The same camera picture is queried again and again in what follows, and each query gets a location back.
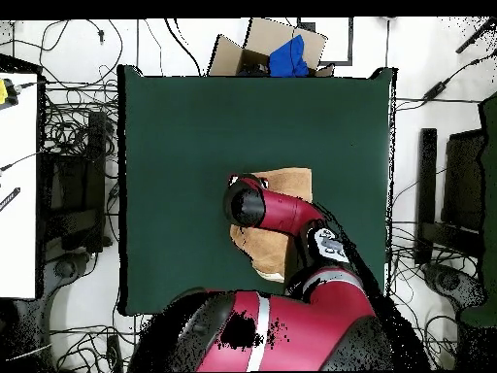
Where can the tan terry towel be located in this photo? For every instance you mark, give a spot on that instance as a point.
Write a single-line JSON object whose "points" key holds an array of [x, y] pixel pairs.
{"points": [[268, 248]]}

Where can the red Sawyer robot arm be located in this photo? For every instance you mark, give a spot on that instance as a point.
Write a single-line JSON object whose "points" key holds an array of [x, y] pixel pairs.
{"points": [[291, 217]]}

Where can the black flat strip tool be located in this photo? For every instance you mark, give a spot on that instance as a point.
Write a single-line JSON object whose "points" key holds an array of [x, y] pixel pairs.
{"points": [[9, 198]]}

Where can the dark green table cloth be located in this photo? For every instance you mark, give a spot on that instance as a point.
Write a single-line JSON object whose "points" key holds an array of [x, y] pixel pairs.
{"points": [[174, 136]]}

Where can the blue garment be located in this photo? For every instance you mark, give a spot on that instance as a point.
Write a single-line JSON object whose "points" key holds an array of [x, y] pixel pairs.
{"points": [[289, 60]]}

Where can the open cardboard box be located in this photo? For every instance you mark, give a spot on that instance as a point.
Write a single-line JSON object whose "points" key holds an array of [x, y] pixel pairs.
{"points": [[268, 35]]}

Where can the black upright bar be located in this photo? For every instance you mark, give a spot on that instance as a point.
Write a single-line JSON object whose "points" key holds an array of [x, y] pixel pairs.
{"points": [[426, 186]]}

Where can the black power adapter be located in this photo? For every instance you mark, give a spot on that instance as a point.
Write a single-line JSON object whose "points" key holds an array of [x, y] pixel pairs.
{"points": [[435, 91]]}

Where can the black power strip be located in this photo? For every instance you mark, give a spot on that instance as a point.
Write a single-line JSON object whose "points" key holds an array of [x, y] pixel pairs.
{"points": [[114, 353]]}

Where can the white desk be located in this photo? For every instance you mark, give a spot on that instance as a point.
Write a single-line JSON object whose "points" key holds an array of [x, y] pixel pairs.
{"points": [[17, 194]]}

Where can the dark green fabric piece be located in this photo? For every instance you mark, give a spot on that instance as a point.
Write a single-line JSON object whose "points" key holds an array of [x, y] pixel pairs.
{"points": [[490, 194]]}

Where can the yellow and black device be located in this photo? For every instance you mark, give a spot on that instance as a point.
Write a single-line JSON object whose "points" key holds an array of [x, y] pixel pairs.
{"points": [[4, 93]]}

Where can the black tripod leg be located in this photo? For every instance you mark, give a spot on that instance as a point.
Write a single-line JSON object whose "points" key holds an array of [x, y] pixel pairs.
{"points": [[475, 37]]}

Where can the dark square floor frame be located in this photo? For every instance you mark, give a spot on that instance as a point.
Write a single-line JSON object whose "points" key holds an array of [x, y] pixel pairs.
{"points": [[350, 46]]}

